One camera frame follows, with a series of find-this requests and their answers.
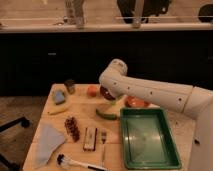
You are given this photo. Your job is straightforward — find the green plastic tray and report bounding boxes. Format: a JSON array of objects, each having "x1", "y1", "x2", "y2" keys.
[{"x1": 120, "y1": 108, "x2": 182, "y2": 170}]

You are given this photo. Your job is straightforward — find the white dish brush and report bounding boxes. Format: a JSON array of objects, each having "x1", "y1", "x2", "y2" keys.
[{"x1": 57, "y1": 154, "x2": 107, "y2": 171}]

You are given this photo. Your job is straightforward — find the black office chair base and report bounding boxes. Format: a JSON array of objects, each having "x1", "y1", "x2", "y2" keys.
[{"x1": 0, "y1": 117, "x2": 30, "y2": 171}]

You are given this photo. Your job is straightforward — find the brown pine cone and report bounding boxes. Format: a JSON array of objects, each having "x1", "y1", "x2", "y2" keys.
[{"x1": 65, "y1": 117, "x2": 80, "y2": 142}]

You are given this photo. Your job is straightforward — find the orange tomato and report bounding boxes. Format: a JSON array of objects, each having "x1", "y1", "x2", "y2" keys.
[{"x1": 87, "y1": 85, "x2": 98, "y2": 97}]

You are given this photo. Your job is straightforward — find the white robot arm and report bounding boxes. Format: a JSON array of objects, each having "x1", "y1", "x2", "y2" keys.
[{"x1": 99, "y1": 59, "x2": 213, "y2": 171}]

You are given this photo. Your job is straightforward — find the green chili pepper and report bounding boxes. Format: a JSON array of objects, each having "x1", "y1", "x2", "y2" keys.
[{"x1": 96, "y1": 109, "x2": 118, "y2": 120}]

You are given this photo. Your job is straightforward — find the blue sponge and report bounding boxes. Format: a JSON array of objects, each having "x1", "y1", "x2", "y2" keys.
[{"x1": 52, "y1": 90, "x2": 65, "y2": 105}]

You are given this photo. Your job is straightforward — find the light blue cloth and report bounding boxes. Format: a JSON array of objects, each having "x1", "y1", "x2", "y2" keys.
[{"x1": 34, "y1": 123, "x2": 66, "y2": 168}]

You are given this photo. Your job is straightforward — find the silver fork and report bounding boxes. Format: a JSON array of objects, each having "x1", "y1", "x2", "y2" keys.
[{"x1": 101, "y1": 131, "x2": 107, "y2": 167}]

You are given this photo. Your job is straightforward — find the dark purple bowl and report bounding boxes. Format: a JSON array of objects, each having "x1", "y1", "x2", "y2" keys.
[{"x1": 100, "y1": 86, "x2": 114, "y2": 101}]

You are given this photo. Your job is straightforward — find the dark small cup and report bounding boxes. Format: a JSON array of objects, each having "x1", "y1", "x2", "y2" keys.
[{"x1": 64, "y1": 79, "x2": 75, "y2": 94}]

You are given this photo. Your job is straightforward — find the brown white eraser block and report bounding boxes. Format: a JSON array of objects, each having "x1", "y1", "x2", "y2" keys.
[{"x1": 83, "y1": 127, "x2": 97, "y2": 151}]

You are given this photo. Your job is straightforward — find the orange bowl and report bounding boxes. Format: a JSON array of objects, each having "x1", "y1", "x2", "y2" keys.
[{"x1": 125, "y1": 96, "x2": 149, "y2": 108}]

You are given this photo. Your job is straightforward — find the yellow banana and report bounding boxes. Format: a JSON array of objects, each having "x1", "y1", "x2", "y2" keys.
[{"x1": 47, "y1": 107, "x2": 69, "y2": 115}]

